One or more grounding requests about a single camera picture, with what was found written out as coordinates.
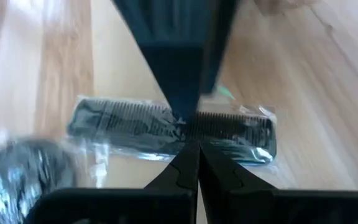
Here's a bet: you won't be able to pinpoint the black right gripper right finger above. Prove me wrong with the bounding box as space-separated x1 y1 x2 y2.
199 142 278 224

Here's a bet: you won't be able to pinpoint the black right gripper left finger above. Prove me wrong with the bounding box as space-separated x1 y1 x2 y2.
144 142 201 224

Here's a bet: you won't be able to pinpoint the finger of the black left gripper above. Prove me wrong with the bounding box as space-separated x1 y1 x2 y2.
202 0 239 94
112 0 213 121

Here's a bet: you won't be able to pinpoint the black round brush in bag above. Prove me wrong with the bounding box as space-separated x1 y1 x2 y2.
0 136 83 224

